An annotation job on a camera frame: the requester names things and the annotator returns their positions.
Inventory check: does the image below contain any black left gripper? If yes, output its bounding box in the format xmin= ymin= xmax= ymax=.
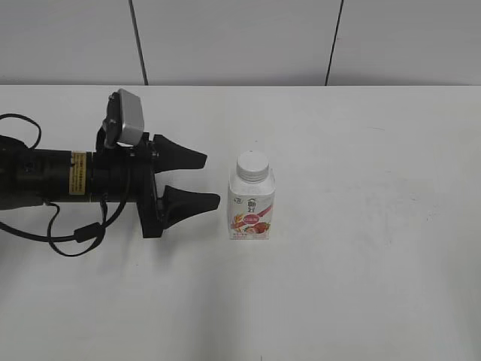
xmin=89 ymin=132 xmax=219 ymax=239

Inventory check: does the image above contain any white plastic bottle cap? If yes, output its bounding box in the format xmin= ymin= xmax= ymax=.
xmin=236 ymin=150 xmax=270 ymax=183

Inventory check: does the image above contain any white strawberry yogurt bottle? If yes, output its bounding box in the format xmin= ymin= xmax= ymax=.
xmin=227 ymin=170 xmax=276 ymax=240

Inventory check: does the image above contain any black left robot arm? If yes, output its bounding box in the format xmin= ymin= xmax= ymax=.
xmin=1 ymin=133 xmax=220 ymax=238

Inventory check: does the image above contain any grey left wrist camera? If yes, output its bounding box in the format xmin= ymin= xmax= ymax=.
xmin=101 ymin=89 xmax=144 ymax=149

